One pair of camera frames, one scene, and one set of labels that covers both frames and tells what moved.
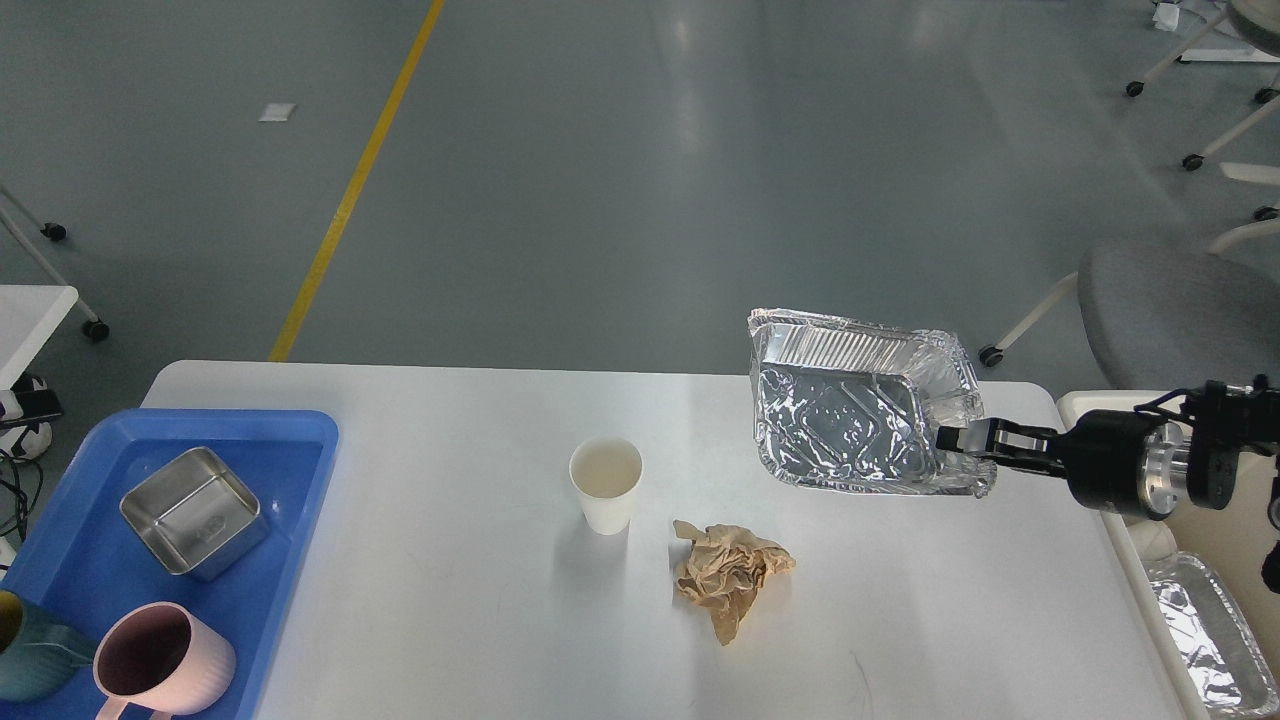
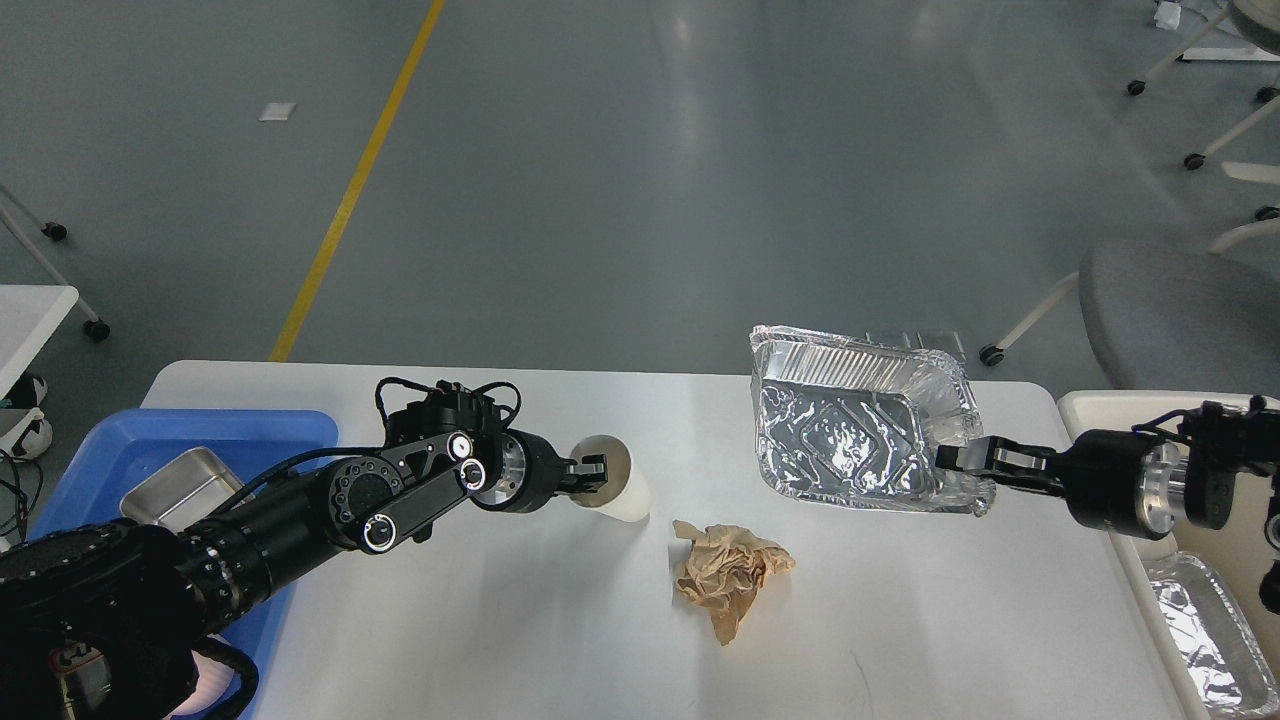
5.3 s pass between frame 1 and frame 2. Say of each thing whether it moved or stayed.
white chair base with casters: stayed
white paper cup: moved
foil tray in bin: stayed
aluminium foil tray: moved
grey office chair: stayed
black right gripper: moved
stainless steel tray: stayed
